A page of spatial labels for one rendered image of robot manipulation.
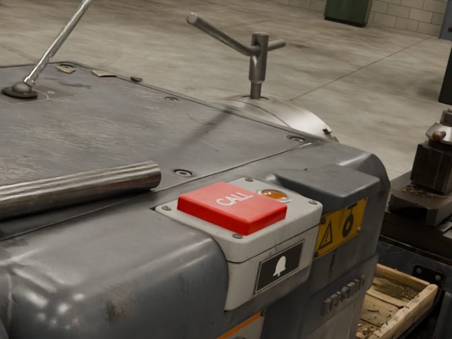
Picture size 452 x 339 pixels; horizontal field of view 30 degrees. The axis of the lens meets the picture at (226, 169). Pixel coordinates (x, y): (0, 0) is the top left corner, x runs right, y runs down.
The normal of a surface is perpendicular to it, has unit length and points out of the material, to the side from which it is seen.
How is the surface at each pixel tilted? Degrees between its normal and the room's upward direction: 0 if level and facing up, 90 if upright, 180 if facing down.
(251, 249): 90
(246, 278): 90
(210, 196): 0
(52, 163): 0
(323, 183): 0
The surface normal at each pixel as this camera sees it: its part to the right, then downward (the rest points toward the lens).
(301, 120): 0.48, -0.76
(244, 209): 0.17, -0.94
